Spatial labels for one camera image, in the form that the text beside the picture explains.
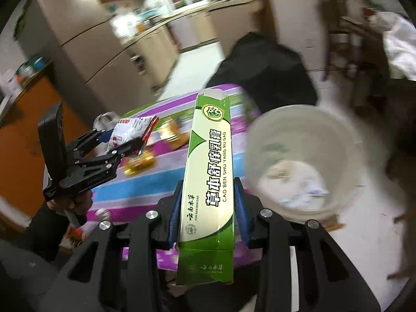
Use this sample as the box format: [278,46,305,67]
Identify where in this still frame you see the beige refrigerator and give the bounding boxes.
[15,0,181,96]

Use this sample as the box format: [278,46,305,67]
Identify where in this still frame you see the gold cigarette box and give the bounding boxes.
[158,119,189,150]

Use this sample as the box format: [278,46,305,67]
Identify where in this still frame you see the white cloth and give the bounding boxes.
[382,11,416,80]

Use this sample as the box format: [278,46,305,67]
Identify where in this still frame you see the white plastic bag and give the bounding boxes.
[94,111,122,131]

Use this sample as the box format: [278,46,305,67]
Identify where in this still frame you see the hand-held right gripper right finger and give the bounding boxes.
[235,177,381,312]

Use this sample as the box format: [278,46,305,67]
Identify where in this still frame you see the green white carton box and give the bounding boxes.
[175,88,235,286]

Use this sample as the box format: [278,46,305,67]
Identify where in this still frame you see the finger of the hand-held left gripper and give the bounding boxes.
[73,137,146,170]
[65,129,114,160]

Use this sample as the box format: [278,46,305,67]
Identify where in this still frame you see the gold red wrapper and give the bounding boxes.
[123,151,156,176]

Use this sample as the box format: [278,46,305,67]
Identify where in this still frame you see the white plastic bucket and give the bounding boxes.
[244,104,366,223]

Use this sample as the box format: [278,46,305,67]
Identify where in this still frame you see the beige kitchen cabinets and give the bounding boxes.
[114,0,264,53]

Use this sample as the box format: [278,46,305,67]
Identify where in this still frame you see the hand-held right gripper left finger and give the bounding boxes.
[42,179,184,312]

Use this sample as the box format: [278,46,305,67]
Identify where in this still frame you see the red white snack packet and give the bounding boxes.
[109,116,160,155]

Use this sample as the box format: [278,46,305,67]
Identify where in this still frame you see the orange wooden cabinet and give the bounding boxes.
[0,78,108,218]

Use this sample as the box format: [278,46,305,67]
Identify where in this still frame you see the black jacket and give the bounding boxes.
[205,32,319,114]

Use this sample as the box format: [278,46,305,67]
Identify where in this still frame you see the person's left hand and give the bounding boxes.
[47,191,92,217]

